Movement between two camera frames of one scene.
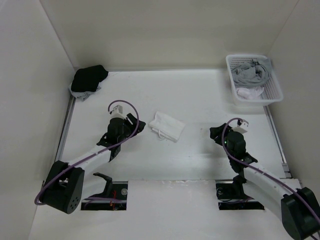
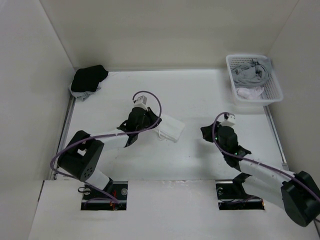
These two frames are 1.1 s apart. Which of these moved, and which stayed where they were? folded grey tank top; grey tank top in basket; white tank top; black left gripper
Moved: black left gripper
Stayed: white tank top; folded grey tank top; grey tank top in basket
